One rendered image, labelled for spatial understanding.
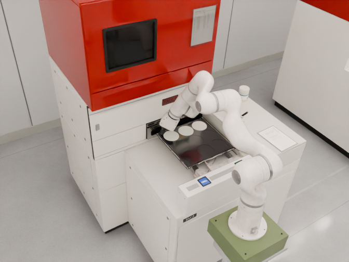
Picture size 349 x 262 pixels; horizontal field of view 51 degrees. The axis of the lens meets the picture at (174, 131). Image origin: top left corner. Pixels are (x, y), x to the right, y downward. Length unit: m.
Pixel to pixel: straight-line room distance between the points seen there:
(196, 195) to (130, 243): 1.08
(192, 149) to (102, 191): 0.69
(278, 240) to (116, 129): 1.10
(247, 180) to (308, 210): 1.82
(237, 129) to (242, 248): 0.56
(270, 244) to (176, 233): 0.54
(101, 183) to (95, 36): 1.05
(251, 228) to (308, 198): 1.65
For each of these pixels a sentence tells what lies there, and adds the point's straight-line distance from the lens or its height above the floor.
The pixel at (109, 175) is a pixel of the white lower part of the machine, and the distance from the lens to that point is 2.48.
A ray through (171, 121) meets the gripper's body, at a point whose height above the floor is 1.04.
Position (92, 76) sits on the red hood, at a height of 1.44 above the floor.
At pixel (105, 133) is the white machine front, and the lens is 2.23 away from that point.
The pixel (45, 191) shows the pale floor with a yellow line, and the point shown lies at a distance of 3.34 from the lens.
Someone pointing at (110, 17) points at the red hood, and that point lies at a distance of 1.83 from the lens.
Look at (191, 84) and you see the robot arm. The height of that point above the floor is 1.40.
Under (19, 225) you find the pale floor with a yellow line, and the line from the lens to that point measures 3.17.
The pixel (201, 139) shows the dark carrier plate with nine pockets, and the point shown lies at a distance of 2.36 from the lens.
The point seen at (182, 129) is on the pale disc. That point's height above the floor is 0.90.
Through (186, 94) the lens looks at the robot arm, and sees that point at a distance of 2.01.
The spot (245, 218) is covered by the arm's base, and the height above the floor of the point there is 1.03.
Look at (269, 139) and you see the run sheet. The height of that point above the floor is 0.97.
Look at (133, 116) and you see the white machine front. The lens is 2.25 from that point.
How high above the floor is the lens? 2.42
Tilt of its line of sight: 39 degrees down
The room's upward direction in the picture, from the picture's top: 3 degrees clockwise
